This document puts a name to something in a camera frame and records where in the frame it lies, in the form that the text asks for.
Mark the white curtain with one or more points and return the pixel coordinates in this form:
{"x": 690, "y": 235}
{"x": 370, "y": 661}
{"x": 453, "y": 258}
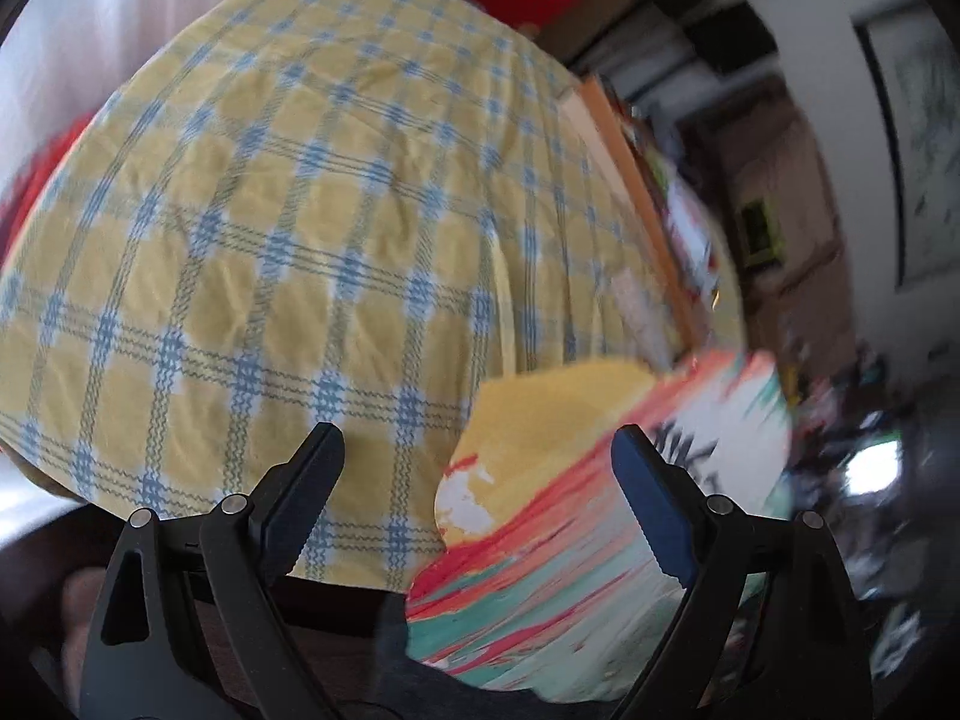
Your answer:
{"x": 90, "y": 52}

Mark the framed ink wall painting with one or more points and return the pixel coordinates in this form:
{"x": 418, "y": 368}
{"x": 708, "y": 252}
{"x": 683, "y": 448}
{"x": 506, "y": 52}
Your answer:
{"x": 930, "y": 165}

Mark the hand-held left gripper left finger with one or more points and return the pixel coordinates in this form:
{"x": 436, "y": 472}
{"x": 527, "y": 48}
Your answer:
{"x": 296, "y": 514}

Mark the yellow plaid tablecloth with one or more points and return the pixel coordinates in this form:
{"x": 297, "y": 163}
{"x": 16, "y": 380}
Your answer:
{"x": 300, "y": 240}

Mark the colourful printed hand fan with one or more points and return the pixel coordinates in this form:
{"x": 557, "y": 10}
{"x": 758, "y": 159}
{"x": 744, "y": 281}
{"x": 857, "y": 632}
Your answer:
{"x": 540, "y": 480}

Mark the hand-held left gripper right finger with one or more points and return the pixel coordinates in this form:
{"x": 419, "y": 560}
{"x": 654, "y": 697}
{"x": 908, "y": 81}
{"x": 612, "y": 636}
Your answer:
{"x": 652, "y": 510}

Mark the large brown cardboard box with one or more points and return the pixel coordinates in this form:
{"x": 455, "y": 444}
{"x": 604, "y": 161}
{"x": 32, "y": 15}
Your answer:
{"x": 592, "y": 7}

